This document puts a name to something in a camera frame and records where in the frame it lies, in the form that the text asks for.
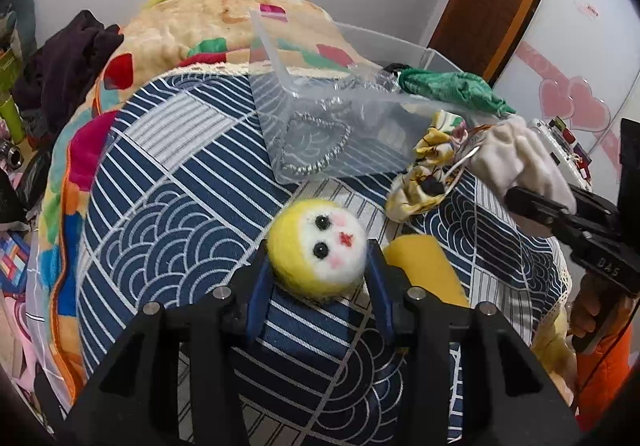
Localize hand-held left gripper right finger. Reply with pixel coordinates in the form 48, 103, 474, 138
366, 238, 585, 446

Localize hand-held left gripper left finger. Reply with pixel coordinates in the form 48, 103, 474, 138
55, 241, 274, 446

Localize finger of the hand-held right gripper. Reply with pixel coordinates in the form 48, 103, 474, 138
571, 187, 621, 227
504, 186, 576, 239

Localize beige soft cloth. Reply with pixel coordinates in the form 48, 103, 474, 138
469, 118, 577, 213

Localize yellow felt doll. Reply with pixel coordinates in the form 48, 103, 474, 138
266, 199, 471, 309

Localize clear plastic box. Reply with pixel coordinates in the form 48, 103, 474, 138
249, 8, 483, 185

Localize orange sleeved forearm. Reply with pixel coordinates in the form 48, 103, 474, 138
575, 321, 638, 422

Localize person's right hand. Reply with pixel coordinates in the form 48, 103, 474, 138
569, 273, 635, 352

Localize blue patterned cloth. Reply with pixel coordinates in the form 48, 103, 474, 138
75, 71, 571, 444

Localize pale yellow cloth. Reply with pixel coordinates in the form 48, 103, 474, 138
530, 305, 577, 409

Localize yellow floral cloth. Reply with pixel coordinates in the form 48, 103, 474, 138
384, 110, 483, 223

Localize green cloth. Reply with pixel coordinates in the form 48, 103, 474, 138
399, 68, 517, 118

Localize white wardrobe with pink hearts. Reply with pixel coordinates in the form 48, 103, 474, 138
492, 0, 640, 192

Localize colourful patch blanket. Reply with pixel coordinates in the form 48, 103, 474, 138
37, 0, 366, 407

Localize dark purple clothes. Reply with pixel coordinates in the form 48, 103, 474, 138
12, 10, 125, 147

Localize green cup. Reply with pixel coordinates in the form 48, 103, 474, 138
0, 95, 24, 145

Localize teal chair back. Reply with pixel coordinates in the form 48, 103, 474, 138
7, 0, 38, 58

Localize silver braided chain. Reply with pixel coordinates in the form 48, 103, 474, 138
281, 111, 351, 177

